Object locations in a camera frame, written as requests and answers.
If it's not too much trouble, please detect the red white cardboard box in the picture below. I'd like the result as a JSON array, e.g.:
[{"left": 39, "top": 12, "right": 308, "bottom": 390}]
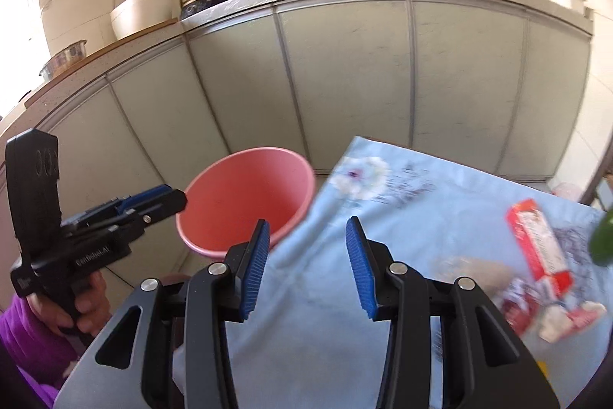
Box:
[{"left": 508, "top": 198, "right": 574, "bottom": 295}]

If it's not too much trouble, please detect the white plastic tub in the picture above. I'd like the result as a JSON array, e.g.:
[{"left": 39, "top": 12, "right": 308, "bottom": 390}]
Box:
[{"left": 110, "top": 0, "right": 176, "bottom": 41}]

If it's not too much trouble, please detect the person's left forearm purple sleeve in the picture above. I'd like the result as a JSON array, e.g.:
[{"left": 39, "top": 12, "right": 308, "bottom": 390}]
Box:
[{"left": 0, "top": 294, "right": 84, "bottom": 402}]

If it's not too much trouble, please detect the green bell pepper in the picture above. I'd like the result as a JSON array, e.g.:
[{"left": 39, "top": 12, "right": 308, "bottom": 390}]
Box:
[{"left": 590, "top": 208, "right": 613, "bottom": 267}]

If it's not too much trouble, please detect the steel pot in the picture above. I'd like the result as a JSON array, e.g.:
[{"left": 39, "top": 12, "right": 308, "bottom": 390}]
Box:
[{"left": 39, "top": 39, "right": 88, "bottom": 80}]

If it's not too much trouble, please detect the light blue printed tablecloth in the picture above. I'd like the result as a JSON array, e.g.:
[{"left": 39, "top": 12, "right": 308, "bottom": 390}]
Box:
[{"left": 172, "top": 136, "right": 613, "bottom": 409}]

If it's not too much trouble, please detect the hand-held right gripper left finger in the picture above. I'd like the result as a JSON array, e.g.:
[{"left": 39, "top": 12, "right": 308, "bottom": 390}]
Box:
[{"left": 55, "top": 218, "right": 271, "bottom": 409}]

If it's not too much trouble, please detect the grey kitchen cabinet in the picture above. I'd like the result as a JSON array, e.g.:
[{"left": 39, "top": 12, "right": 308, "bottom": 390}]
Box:
[{"left": 29, "top": 0, "right": 595, "bottom": 247}]

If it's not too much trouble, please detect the red white wrapper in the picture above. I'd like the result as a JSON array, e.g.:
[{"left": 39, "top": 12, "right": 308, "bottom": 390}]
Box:
[{"left": 498, "top": 277, "right": 549, "bottom": 335}]

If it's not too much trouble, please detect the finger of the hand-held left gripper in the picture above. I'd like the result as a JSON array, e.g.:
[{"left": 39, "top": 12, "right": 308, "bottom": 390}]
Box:
[
  {"left": 125, "top": 190, "right": 188, "bottom": 228},
  {"left": 115, "top": 184, "right": 174, "bottom": 211}
]

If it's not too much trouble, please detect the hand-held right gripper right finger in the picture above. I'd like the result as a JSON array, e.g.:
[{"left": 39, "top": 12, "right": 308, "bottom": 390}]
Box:
[{"left": 346, "top": 216, "right": 561, "bottom": 409}]

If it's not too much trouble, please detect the pink plastic bucket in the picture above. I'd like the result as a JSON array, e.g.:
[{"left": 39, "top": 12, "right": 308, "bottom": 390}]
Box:
[{"left": 175, "top": 146, "right": 317, "bottom": 259}]

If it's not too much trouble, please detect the person's left hand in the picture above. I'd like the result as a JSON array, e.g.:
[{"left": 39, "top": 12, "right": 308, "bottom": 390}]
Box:
[{"left": 28, "top": 269, "right": 113, "bottom": 334}]

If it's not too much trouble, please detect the dark pan with handle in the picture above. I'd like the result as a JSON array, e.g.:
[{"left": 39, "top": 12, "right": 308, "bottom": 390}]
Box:
[{"left": 179, "top": 0, "right": 243, "bottom": 21}]

